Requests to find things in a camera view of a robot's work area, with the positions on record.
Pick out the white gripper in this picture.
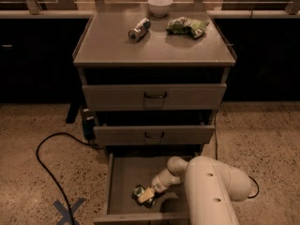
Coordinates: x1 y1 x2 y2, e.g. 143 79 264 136
138 169 181 203

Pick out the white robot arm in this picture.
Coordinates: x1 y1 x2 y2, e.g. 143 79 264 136
136 156 251 225

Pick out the bottom grey drawer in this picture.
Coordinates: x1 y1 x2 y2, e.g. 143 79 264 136
94 153 190 225

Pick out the grey drawer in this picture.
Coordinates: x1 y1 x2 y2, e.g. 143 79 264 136
82 83 227 112
94 125 215 146
94 153 190 225

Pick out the middle grey drawer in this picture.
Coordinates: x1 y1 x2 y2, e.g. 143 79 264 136
94 125 215 146

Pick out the top grey drawer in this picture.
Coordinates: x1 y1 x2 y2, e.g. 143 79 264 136
82 83 227 112

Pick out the grey drawer cabinet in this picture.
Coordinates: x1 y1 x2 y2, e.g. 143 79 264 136
74 3 235 156

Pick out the blue white soda can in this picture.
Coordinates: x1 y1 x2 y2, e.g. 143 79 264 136
127 18 151 42

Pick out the blue tape cross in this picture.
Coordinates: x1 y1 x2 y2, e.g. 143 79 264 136
53 198 85 225

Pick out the blue power box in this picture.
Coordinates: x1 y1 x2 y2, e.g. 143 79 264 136
82 108 95 141

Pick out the green crumpled chip bag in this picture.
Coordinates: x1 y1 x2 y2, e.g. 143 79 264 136
166 17 209 39

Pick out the white ceramic bowl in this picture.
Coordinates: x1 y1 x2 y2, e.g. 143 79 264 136
147 0 173 17

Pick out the black cable right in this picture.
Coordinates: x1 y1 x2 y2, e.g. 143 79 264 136
213 110 261 200

